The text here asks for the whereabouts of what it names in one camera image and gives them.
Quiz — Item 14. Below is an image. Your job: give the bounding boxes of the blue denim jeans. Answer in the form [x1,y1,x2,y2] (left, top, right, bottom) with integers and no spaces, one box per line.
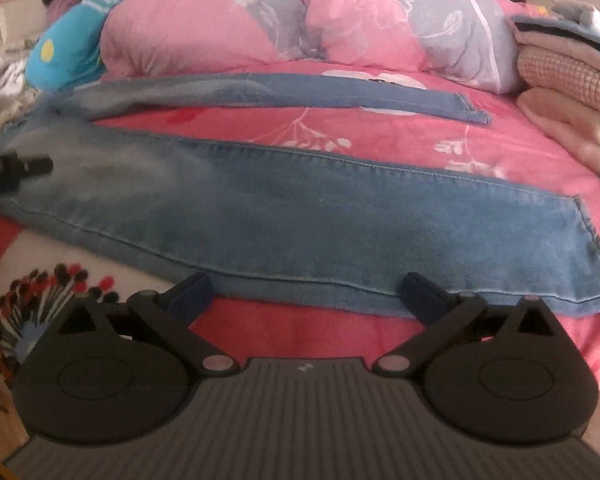
[0,74,600,316]

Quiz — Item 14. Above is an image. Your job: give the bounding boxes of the stack of folded pink clothes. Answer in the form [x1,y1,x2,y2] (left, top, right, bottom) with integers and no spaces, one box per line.
[512,0,600,174]

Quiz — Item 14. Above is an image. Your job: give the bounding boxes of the white grey patterned blanket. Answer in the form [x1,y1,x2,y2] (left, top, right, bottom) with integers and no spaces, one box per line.
[0,38,38,131]

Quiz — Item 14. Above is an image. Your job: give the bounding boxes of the pink floral duvet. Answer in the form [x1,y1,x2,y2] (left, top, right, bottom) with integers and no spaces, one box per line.
[99,0,531,94]

